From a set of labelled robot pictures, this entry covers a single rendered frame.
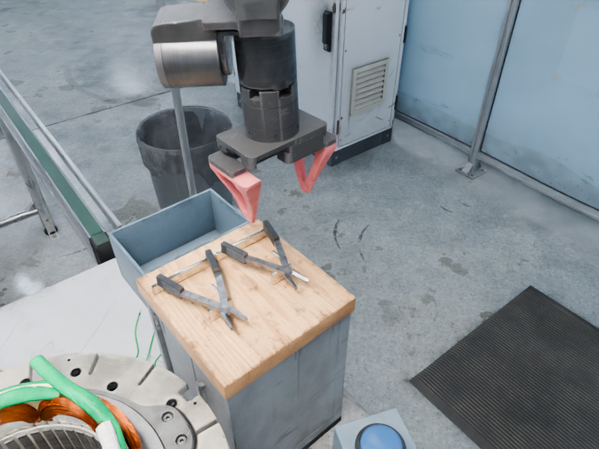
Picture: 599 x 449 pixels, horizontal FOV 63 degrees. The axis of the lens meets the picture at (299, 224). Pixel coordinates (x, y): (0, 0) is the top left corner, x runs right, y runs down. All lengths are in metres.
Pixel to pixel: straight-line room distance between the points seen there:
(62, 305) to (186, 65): 0.70
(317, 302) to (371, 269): 1.59
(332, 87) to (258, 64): 2.12
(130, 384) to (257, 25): 0.34
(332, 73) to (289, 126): 2.05
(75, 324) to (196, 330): 0.48
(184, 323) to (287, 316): 0.12
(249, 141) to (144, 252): 0.33
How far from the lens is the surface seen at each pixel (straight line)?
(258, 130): 0.49
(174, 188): 2.03
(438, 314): 2.05
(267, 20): 0.43
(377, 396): 1.78
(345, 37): 2.51
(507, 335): 2.05
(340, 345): 0.65
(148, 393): 0.50
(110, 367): 0.53
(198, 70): 0.47
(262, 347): 0.55
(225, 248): 0.62
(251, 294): 0.60
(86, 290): 1.08
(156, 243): 0.77
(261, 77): 0.47
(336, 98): 2.61
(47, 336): 1.03
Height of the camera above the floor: 1.51
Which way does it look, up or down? 39 degrees down
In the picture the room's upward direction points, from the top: straight up
